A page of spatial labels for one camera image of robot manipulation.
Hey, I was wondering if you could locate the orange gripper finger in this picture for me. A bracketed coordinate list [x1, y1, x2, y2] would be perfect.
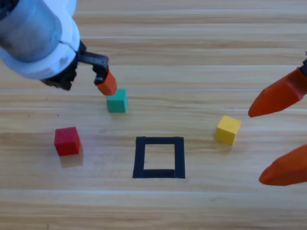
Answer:
[83, 51, 118, 96]
[258, 143, 307, 187]
[248, 55, 307, 118]

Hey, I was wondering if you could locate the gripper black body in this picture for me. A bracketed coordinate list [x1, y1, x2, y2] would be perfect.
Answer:
[40, 40, 87, 91]

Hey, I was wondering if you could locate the green wooden cube block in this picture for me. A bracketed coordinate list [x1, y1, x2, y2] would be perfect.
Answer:
[106, 88, 128, 113]

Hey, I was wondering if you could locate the red wooden cube block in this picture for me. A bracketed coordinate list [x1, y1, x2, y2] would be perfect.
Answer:
[54, 126, 81, 157]

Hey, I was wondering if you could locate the yellow wooden cube block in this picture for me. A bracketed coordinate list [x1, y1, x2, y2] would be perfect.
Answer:
[214, 115, 242, 146]

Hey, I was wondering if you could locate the black tape square outline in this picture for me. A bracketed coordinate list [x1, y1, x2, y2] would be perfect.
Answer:
[132, 136, 186, 179]

